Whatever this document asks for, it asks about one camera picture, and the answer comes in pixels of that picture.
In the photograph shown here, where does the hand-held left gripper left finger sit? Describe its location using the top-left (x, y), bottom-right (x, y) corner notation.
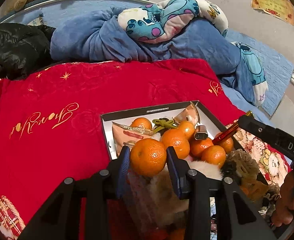
top-left (17, 145), bottom-right (131, 240)

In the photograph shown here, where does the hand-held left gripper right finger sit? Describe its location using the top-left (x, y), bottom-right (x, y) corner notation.
top-left (166, 146), bottom-right (275, 240)

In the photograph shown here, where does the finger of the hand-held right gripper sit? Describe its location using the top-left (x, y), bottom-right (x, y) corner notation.
top-left (238, 116), bottom-right (277, 142)

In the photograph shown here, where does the orange tangerine fruit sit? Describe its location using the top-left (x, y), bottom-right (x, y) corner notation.
top-left (129, 138), bottom-right (168, 178)

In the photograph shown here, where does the red gold lighter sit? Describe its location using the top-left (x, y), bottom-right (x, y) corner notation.
top-left (212, 110), bottom-right (254, 145)

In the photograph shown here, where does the black cardboard box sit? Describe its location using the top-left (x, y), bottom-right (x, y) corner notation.
top-left (100, 100), bottom-right (271, 205)

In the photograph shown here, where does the person's right hand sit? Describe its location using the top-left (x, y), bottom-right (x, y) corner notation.
top-left (271, 170), bottom-right (294, 228)

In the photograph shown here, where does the beige furry pompom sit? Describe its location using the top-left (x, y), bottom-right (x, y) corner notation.
top-left (127, 170), bottom-right (190, 230)

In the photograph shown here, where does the heap of tangerines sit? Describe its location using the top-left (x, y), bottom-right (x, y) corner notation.
top-left (130, 117), bottom-right (235, 167)

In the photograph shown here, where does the orange white snack packet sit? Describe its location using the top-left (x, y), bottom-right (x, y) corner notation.
top-left (111, 121), bottom-right (155, 158)

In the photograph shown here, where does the white furry hair accessory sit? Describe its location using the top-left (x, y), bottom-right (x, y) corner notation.
top-left (187, 159), bottom-right (224, 180)

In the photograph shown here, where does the brown furry scrunchie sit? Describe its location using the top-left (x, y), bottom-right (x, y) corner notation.
top-left (224, 149), bottom-right (260, 178)

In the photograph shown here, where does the silver metal lighter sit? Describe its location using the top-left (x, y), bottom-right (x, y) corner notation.
top-left (194, 124), bottom-right (208, 140)

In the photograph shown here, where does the mustard yellow scrunchie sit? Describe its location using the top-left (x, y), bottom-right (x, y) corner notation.
top-left (240, 177), bottom-right (269, 200)

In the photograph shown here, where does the gold foil snack wrapper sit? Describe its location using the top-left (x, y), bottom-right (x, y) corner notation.
top-left (173, 101), bottom-right (200, 125)

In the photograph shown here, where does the red bear print blanket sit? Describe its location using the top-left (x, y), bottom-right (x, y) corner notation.
top-left (0, 59), bottom-right (294, 240)

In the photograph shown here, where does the blue cartoon print blanket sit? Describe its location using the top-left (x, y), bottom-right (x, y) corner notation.
top-left (49, 0), bottom-right (269, 107)

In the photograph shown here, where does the blue bed sheet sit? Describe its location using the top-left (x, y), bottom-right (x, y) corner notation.
top-left (0, 0), bottom-right (275, 120)

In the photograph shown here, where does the black puffer jacket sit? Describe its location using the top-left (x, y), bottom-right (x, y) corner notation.
top-left (0, 22), bottom-right (56, 80)

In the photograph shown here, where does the green knotted hair tie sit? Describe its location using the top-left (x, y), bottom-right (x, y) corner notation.
top-left (152, 117), bottom-right (179, 133)

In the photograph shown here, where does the yellow wall certificate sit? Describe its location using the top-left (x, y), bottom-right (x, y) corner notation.
top-left (251, 0), bottom-right (294, 26)

